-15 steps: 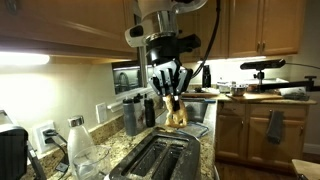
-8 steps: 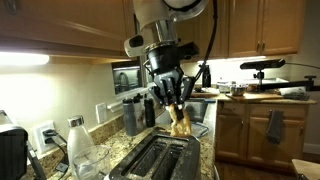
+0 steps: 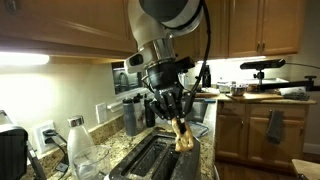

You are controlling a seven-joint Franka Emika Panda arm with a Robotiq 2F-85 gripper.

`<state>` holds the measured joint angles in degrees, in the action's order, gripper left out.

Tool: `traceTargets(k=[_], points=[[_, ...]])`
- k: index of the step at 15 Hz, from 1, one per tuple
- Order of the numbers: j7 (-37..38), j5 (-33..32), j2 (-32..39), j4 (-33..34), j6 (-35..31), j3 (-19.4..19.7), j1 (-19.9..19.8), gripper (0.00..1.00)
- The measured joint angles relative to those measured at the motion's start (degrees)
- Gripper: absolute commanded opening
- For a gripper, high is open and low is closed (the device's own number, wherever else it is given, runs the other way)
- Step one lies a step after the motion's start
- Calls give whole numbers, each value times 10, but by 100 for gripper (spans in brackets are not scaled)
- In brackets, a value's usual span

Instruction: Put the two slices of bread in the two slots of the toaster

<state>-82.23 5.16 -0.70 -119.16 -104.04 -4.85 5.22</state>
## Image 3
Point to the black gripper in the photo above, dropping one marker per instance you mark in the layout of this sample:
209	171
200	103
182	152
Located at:
165	78

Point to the crusty brown bread slice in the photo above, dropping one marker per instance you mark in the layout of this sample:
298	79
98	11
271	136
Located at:
185	141

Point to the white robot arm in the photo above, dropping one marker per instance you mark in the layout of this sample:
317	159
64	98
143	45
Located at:
146	26

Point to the stainless steel two-slot toaster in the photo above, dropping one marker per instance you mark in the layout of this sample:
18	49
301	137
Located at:
156	163

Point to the white bottle with blue cap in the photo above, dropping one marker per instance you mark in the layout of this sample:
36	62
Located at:
182	80

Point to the black sports water bottle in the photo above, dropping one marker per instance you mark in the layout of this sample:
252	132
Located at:
149	116

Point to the white logo water bottle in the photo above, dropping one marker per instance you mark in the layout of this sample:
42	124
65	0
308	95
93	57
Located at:
138	113

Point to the dark slim bottle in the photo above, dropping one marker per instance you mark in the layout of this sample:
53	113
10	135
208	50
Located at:
206	76

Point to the grey sports water bottle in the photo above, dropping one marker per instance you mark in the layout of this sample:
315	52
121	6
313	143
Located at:
129	116

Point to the clear food container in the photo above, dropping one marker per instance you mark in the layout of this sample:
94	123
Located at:
223	87

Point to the kitchen window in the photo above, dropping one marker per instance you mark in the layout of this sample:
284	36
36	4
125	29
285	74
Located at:
130	80

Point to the small steel bowl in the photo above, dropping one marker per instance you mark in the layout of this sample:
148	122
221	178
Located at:
238	90

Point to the wooden cutting board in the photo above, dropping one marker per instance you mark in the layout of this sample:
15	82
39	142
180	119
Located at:
256	97

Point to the clear glass pitcher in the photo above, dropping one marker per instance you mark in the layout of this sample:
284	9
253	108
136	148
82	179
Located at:
91	163

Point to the white rectangular tray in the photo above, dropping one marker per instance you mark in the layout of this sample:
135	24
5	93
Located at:
273	80

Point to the grey dish towel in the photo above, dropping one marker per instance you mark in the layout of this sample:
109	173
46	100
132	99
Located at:
275	126

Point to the clear bottle with metal cap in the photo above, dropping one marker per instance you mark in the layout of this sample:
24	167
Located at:
78	140

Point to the wooden lower cabinet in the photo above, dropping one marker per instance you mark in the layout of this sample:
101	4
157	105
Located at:
290	146

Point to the black flat device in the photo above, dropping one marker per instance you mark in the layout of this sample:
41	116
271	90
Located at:
296	96

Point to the under-cabinet light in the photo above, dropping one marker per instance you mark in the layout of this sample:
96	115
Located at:
20	60

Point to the black coffee maker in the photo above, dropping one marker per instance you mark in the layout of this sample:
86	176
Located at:
13	153

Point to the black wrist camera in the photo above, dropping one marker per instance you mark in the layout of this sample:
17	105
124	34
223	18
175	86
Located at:
185	64

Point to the white switch plate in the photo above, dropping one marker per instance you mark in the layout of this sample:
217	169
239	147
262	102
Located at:
101	112

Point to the black bar camera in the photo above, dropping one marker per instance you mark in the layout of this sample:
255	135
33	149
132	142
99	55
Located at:
263	64

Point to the black camera stand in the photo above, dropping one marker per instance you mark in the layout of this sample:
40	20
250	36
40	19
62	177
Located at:
286	85

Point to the white wall outlet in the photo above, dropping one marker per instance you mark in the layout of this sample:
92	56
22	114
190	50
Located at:
40	141

